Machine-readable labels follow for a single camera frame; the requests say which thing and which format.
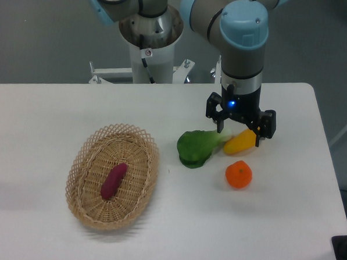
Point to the purple sweet potato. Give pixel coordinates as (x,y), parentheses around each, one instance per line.
(113,180)

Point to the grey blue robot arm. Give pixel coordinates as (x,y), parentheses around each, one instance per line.
(237,28)

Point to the yellow pepper toy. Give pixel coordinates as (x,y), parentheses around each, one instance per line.
(241,142)

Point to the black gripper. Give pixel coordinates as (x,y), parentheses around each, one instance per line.
(243,109)

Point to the woven wicker basket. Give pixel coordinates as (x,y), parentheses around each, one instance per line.
(103,150)

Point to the white metal base frame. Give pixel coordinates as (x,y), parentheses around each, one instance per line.
(143,75)

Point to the green bok choy toy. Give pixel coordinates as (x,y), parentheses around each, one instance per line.
(196,147)

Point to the orange tangerine toy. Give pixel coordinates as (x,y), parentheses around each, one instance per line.
(238,175)

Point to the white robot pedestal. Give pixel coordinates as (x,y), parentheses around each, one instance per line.
(153,39)

